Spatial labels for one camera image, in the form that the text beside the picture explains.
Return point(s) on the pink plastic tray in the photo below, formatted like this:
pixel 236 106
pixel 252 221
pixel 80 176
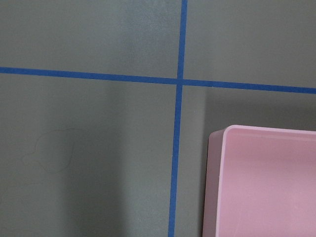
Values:
pixel 260 182

